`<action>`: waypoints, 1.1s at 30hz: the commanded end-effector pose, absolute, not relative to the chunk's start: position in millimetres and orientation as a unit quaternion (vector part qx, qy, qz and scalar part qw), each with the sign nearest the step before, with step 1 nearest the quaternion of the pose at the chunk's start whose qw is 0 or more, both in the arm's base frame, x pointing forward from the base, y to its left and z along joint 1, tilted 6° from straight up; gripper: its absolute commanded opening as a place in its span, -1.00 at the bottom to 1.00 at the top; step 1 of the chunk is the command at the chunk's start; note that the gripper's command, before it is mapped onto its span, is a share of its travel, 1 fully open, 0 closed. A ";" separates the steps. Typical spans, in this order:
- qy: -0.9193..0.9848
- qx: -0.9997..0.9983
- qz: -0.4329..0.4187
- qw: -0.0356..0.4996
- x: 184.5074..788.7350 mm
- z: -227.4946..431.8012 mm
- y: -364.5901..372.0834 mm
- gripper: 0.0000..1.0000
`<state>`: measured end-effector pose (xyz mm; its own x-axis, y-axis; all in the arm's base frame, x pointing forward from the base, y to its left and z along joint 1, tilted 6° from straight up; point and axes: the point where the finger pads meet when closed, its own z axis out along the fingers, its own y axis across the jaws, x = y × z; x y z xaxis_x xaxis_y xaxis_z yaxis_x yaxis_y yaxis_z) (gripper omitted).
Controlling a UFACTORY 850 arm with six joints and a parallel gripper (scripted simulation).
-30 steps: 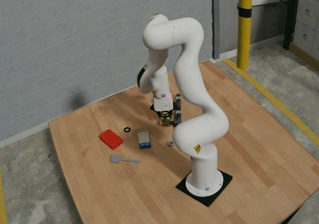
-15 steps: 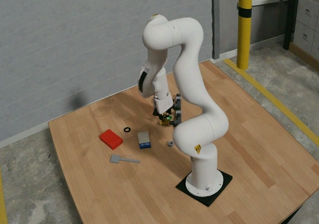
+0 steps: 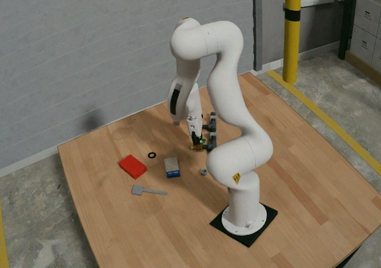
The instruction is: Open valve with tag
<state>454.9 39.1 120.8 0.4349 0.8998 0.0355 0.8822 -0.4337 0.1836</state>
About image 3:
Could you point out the dark grey pipe with metal clamp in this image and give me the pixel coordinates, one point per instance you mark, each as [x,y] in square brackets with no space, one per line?
[213,134]

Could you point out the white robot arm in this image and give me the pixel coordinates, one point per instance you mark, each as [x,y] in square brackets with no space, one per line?
[229,164]

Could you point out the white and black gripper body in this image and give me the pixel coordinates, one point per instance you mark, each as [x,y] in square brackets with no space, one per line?
[195,125]

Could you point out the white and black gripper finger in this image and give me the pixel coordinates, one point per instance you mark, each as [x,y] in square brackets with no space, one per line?
[195,140]

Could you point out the red rectangular block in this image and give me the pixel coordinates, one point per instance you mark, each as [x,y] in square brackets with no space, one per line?
[132,166]

